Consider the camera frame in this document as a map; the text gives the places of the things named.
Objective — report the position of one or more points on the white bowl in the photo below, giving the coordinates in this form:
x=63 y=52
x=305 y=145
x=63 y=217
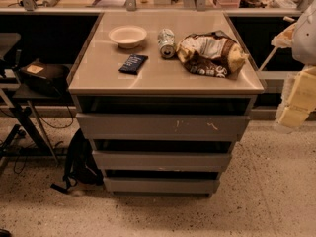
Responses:
x=127 y=37

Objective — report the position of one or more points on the grey drawer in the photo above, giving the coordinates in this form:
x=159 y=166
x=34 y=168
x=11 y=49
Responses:
x=164 y=161
x=163 y=127
x=165 y=186

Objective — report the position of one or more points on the black backpack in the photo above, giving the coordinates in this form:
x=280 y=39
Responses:
x=80 y=166

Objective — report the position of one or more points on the black bag on stand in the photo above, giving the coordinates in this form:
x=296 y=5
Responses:
x=46 y=79

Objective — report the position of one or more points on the grey drawer cabinet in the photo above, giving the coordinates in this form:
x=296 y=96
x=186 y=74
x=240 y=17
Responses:
x=161 y=87

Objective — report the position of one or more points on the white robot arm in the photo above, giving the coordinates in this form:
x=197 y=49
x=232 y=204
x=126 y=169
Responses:
x=304 y=37

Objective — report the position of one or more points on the dark blue snack packet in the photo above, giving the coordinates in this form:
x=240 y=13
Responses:
x=133 y=64

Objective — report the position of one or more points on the brown chip bag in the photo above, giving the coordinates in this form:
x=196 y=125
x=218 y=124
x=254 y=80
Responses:
x=212 y=54

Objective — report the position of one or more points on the green soda can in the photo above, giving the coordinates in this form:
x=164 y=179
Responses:
x=166 y=43

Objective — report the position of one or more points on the grey bottom drawer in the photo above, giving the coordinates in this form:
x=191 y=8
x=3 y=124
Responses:
x=165 y=186

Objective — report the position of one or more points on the grey top drawer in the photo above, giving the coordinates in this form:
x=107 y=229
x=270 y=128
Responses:
x=163 y=127

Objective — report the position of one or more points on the black folding stand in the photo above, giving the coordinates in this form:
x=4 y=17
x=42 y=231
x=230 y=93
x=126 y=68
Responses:
x=39 y=137

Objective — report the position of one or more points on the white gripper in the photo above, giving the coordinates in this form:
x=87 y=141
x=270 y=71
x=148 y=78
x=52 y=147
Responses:
x=306 y=39

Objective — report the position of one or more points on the white cane with handle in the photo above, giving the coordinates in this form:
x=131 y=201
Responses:
x=275 y=49

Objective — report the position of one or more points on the grey middle drawer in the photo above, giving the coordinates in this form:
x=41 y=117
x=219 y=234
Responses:
x=164 y=161

